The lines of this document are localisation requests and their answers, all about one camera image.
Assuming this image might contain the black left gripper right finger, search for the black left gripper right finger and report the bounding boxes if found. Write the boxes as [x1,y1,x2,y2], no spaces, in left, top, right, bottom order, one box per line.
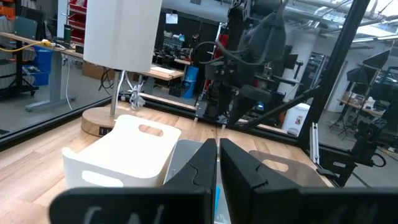
[219,138,398,224]

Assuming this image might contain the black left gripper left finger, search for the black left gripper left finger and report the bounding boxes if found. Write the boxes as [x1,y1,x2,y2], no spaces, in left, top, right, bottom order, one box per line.
[49,138,218,224]

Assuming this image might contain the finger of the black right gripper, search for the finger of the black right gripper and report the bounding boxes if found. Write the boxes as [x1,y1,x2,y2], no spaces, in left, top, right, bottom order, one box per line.
[229,85,274,125]
[216,83,234,121]

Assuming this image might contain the dark smoky transparent bin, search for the dark smoky transparent bin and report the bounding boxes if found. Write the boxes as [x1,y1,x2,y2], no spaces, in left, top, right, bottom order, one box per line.
[248,150,335,189]

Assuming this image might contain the white trash can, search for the white trash can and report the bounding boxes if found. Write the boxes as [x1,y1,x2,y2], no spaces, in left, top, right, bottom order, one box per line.
[281,102,312,137]

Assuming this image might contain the wooden desk with grey legs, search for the wooden desk with grey legs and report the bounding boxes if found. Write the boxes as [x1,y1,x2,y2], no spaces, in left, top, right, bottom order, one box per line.
[0,30,185,113]

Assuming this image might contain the white plastic bin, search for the white plastic bin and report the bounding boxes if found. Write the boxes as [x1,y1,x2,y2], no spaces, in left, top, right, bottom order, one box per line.
[61,114,182,190]

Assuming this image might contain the grey plastic bin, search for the grey plastic bin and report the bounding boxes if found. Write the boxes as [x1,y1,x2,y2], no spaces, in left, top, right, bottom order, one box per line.
[164,139,233,224]

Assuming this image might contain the white paper sheet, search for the white paper sheet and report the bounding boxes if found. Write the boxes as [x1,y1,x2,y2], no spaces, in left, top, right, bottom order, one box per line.
[165,12,179,25]

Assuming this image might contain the cluttered wooden desk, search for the cluttered wooden desk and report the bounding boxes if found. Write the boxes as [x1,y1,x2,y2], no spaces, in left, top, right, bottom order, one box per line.
[337,98,385,118]

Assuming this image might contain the white lamp with wooden base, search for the white lamp with wooden base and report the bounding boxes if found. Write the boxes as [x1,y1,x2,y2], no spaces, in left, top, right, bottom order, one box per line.
[80,0,163,138]

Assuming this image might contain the black softbox light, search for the black softbox light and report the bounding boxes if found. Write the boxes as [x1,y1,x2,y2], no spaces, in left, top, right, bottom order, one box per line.
[362,49,391,70]

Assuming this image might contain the red storage bins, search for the red storage bins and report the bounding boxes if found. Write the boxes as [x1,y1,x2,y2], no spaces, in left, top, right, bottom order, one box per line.
[67,0,90,44]

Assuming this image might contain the blue storage bins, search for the blue storage bins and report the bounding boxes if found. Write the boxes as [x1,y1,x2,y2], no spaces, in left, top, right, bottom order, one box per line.
[23,46,53,86]

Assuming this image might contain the black rolling rack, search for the black rolling rack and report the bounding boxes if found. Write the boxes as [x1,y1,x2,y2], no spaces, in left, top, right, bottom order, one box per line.
[0,0,40,99]

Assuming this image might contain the white lamp cable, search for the white lamp cable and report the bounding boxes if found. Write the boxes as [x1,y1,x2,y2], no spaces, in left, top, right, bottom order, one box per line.
[116,70,147,110]

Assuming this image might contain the black frame-mounted bracket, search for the black frame-mounted bracket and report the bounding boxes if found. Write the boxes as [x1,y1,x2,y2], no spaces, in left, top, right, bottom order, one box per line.
[317,117,388,188]

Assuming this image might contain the yellow desk cable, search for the yellow desk cable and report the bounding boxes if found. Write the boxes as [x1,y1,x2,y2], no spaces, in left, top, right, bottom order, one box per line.
[0,39,57,54]

